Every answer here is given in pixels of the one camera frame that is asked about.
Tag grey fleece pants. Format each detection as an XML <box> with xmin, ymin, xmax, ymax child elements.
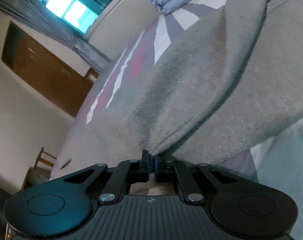
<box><xmin>51</xmin><ymin>0</ymin><xmax>303</xmax><ymax>179</ymax></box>

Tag wooden chair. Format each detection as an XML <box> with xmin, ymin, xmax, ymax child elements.
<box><xmin>21</xmin><ymin>147</ymin><xmax>57</xmax><ymax>190</ymax></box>

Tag brown wooden door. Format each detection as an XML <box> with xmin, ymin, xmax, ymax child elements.
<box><xmin>2</xmin><ymin>22</ymin><xmax>99</xmax><ymax>118</ymax></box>

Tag striped pink grey bedsheet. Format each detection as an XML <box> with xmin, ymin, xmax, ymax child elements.
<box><xmin>65</xmin><ymin>0</ymin><xmax>303</xmax><ymax>239</ymax></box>

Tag grey blue curtain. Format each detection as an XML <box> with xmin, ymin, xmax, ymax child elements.
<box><xmin>0</xmin><ymin>0</ymin><xmax>111</xmax><ymax>73</ymax></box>

